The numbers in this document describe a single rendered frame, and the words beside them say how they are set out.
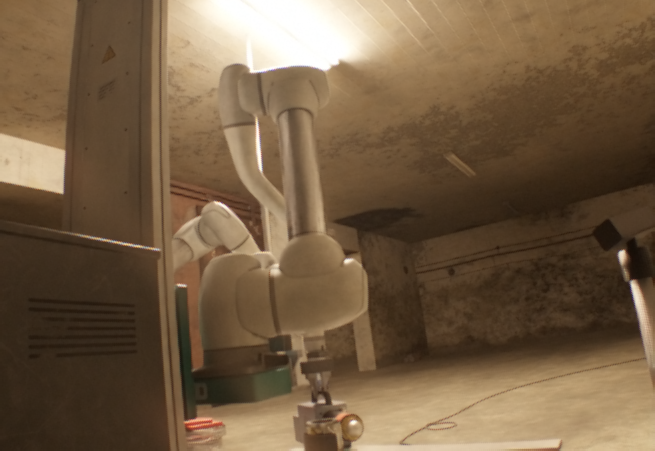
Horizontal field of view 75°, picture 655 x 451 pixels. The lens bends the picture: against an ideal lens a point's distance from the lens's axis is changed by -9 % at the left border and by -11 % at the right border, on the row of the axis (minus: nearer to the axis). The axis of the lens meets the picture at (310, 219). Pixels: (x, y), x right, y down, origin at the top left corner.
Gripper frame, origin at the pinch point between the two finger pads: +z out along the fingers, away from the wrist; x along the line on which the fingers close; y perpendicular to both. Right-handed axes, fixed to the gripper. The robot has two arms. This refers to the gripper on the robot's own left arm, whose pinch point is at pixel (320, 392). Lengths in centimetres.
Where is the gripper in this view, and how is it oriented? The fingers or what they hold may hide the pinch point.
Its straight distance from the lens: 200.5
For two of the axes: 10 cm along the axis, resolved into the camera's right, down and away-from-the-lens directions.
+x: -9.3, 0.1, -3.7
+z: 1.2, 9.6, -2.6
